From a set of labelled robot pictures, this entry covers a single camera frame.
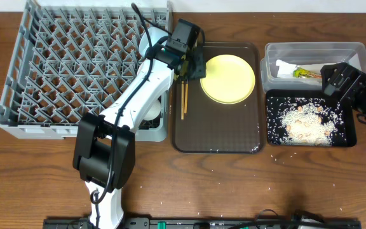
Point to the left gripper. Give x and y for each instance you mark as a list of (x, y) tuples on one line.
[(200, 68)]

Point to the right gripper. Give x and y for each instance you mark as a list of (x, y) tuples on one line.
[(358, 81)]

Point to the wooden chopstick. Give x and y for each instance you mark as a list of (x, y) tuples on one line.
[(185, 96), (182, 101)]

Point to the yellow plate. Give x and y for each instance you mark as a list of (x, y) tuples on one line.
[(229, 79)]

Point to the green snack wrapper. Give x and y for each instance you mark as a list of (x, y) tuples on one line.
[(303, 73)]

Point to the light blue bowl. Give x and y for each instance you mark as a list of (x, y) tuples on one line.
[(155, 34)]

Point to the white paper napkin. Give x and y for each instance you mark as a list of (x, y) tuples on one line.
[(285, 69)]

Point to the white cup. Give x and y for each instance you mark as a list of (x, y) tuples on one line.
[(153, 111)]

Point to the rice food waste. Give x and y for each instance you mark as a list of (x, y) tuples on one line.
[(301, 121)]

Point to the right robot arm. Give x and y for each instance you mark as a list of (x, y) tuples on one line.
[(359, 104)]

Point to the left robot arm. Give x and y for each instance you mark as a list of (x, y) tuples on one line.
[(104, 152)]

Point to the black waste tray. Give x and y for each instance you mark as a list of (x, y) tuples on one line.
[(348, 114)]

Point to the grey dishwasher rack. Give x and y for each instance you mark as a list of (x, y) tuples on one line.
[(68, 61)]

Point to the clear plastic bin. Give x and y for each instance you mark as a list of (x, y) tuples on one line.
[(308, 53)]

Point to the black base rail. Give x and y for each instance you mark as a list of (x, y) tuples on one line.
[(266, 219)]

